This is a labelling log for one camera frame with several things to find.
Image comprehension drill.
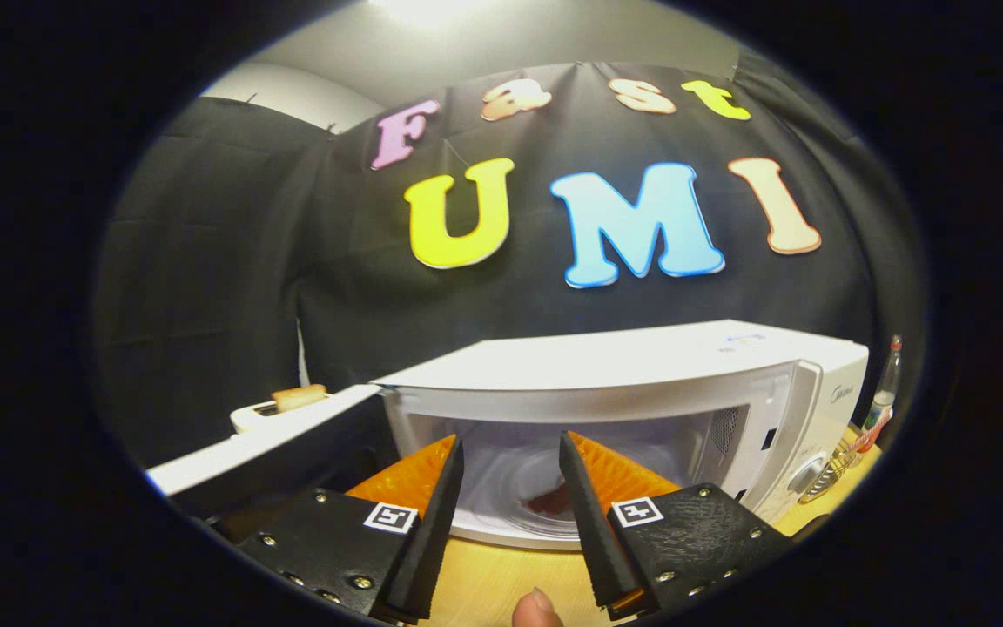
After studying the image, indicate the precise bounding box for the clear plastic water bottle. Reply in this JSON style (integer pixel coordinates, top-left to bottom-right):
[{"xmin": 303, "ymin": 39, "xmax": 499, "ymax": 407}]
[{"xmin": 867, "ymin": 334, "xmax": 904, "ymax": 432}]

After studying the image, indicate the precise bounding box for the cream pop-up toaster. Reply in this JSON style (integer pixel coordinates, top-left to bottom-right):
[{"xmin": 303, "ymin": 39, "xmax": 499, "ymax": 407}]
[{"xmin": 230, "ymin": 396, "xmax": 333, "ymax": 435}]

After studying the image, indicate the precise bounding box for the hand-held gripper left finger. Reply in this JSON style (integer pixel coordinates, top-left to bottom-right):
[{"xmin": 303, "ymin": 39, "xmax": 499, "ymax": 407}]
[{"xmin": 208, "ymin": 434, "xmax": 466, "ymax": 626}]

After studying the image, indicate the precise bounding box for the striped drinking straw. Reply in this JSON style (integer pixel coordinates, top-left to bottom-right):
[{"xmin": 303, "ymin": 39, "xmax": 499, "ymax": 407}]
[{"xmin": 850, "ymin": 409, "xmax": 892, "ymax": 454}]

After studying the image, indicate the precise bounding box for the white toaster oven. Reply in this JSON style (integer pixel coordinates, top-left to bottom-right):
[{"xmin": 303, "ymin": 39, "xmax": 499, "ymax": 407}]
[{"xmin": 146, "ymin": 319, "xmax": 871, "ymax": 551}]

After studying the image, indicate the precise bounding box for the toasted bread slice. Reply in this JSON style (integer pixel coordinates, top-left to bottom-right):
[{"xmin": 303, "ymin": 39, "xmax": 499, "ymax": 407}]
[{"xmin": 272, "ymin": 384, "xmax": 328, "ymax": 413}]

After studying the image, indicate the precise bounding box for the metal wire holder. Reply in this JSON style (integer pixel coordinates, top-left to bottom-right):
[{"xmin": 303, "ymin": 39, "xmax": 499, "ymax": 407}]
[{"xmin": 798, "ymin": 435, "xmax": 864, "ymax": 506}]

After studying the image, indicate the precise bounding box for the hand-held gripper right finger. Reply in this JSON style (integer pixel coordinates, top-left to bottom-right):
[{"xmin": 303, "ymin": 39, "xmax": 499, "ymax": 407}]
[{"xmin": 558, "ymin": 430, "xmax": 794, "ymax": 622}]

